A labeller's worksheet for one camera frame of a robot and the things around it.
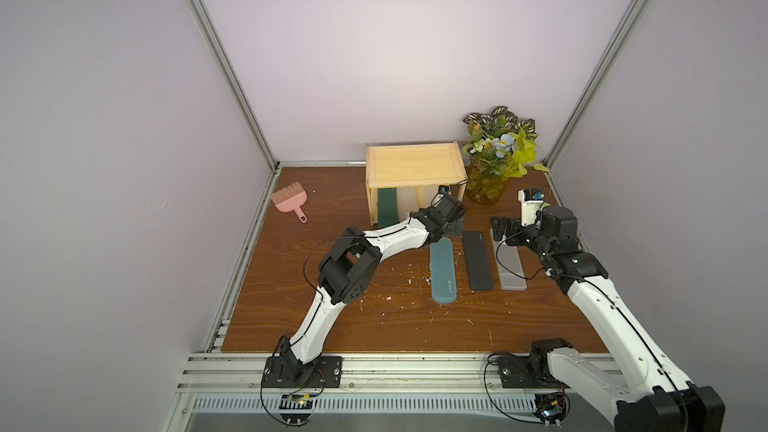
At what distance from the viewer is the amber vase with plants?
3.00 ft

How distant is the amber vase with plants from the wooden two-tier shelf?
0.05 m

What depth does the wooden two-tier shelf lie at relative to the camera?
0.90 m
